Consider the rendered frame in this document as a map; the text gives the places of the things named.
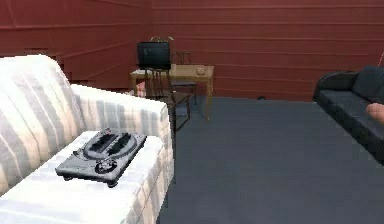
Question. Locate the small tan object on desk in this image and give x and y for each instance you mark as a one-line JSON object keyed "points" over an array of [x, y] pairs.
{"points": [[200, 71]]}

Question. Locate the dark wooden chair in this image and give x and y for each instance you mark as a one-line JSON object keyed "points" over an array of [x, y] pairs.
{"points": [[166, 95], [184, 71]]}

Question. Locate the house plant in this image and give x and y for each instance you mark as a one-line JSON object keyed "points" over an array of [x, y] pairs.
{"points": [[161, 38]]}

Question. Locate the black sofa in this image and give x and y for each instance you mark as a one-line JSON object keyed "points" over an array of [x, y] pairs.
{"points": [[346, 106]]}

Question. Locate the dark grey cushion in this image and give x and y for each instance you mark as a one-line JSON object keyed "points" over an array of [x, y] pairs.
{"points": [[369, 82]]}

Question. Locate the small black floor object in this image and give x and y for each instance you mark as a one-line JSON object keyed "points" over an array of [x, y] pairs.
{"points": [[261, 98]]}

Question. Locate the black television set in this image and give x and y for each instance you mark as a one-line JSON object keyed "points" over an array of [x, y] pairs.
{"points": [[154, 55]]}

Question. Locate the pink round cushion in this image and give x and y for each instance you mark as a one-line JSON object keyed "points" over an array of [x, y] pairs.
{"points": [[376, 111]]}

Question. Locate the wooden desk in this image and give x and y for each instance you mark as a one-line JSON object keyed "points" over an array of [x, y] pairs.
{"points": [[190, 71]]}

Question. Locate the white striped sofa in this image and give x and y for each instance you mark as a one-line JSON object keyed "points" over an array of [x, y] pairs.
{"points": [[50, 106]]}

